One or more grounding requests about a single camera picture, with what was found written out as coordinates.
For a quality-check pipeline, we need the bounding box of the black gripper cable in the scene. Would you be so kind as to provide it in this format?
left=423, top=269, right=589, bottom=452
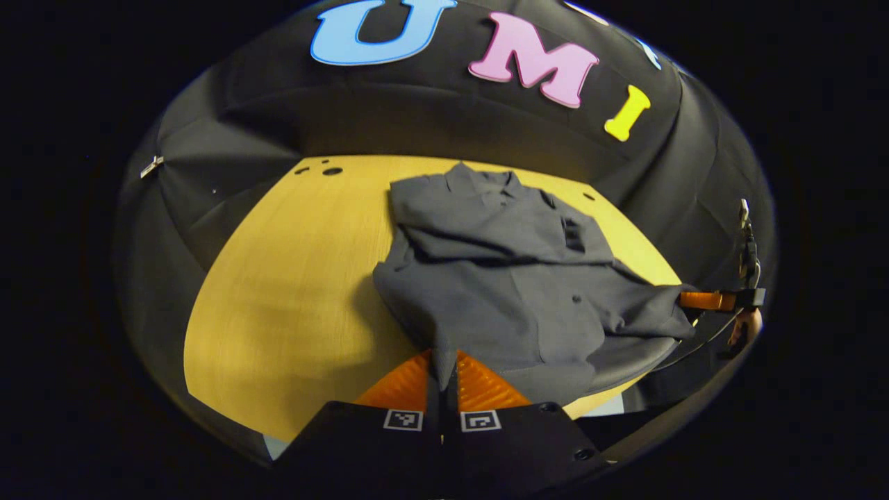
left=653, top=312, right=740, bottom=372

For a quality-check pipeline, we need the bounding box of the grey polo shirt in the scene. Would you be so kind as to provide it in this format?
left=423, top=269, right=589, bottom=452
left=372, top=162, right=697, bottom=407

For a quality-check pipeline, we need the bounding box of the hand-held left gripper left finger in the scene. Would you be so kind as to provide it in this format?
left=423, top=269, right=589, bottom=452
left=274, top=349, right=446, bottom=495

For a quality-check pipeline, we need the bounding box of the black backdrop cloth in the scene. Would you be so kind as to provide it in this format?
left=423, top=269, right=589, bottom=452
left=115, top=0, right=777, bottom=459

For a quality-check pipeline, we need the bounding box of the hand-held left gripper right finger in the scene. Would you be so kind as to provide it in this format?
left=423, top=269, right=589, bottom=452
left=445, top=349, right=612, bottom=495

